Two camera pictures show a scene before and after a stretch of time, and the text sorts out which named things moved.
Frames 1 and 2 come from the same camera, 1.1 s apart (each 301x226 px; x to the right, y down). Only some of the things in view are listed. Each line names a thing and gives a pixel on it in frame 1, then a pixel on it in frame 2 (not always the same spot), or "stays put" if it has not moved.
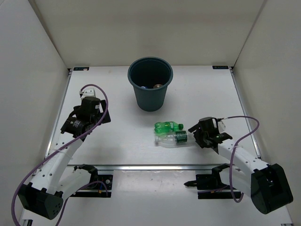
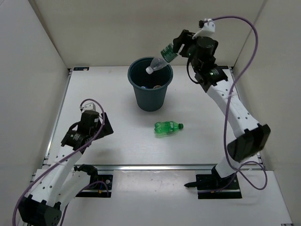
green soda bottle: x=165 y=126 stays put
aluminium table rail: x=151 y=167 stays put
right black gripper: x=201 y=142 to x=186 y=39
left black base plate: x=107 y=179 stays put
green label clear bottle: x=179 y=139 to x=167 y=55
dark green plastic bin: x=150 y=76 stays put
